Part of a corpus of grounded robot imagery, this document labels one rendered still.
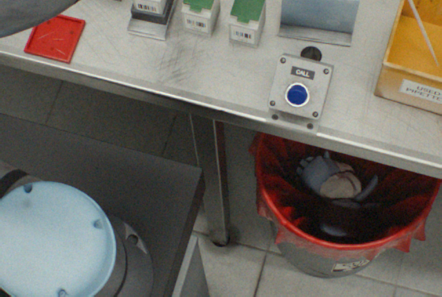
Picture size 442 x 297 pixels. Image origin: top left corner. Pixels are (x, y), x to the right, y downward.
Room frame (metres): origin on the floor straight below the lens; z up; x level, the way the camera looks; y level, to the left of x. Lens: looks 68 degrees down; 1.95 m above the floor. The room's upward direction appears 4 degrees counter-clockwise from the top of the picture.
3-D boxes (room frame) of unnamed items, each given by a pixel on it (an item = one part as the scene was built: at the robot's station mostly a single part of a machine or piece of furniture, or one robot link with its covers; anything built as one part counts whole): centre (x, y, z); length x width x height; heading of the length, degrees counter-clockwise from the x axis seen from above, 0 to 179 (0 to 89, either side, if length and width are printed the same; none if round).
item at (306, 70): (0.48, -0.11, 0.92); 0.13 x 0.07 x 0.08; 160
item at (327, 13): (0.58, -0.14, 0.92); 0.10 x 0.07 x 0.10; 76
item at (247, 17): (0.57, -0.05, 0.91); 0.05 x 0.04 x 0.07; 160
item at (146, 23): (0.62, 0.08, 0.89); 0.09 x 0.05 x 0.04; 162
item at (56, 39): (0.58, 0.22, 0.88); 0.07 x 0.07 x 0.01; 70
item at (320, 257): (0.54, -0.23, 0.22); 0.38 x 0.37 x 0.44; 70
